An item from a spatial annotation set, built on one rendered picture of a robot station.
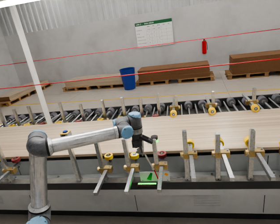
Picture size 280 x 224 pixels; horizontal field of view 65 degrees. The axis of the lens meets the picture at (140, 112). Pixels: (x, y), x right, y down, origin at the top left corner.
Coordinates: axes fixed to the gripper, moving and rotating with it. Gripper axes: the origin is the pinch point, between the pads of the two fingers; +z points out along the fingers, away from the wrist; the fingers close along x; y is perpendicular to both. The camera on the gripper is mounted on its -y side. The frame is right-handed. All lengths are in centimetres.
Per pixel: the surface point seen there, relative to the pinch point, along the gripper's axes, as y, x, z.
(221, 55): -189, -707, 44
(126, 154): 15.8, -6.1, 3.7
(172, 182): -20.4, -3.8, 32.0
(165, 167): -16.0, -5.3, 17.3
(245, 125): -95, -65, 11
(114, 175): 39, -25, 39
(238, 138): -82, -39, 11
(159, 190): -12.8, 23.2, 16.0
